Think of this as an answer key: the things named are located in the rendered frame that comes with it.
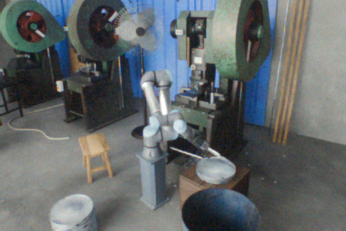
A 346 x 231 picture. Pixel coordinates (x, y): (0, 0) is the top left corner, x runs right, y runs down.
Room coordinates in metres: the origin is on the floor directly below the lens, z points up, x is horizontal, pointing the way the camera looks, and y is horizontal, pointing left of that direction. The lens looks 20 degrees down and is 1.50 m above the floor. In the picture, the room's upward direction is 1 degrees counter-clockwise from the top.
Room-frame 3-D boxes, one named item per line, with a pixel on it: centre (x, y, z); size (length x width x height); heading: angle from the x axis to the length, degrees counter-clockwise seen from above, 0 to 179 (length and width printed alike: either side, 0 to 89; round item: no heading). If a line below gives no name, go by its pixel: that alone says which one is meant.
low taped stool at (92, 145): (2.13, 0.75, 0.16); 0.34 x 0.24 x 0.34; 26
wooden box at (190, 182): (1.60, -0.32, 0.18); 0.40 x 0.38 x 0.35; 138
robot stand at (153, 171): (1.71, 0.16, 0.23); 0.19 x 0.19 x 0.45; 44
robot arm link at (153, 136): (1.71, 0.15, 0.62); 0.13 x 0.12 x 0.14; 108
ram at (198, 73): (2.33, -0.27, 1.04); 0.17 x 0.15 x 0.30; 145
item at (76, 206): (1.35, 0.70, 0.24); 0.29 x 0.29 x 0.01
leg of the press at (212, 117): (2.32, -0.59, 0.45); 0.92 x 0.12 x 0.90; 145
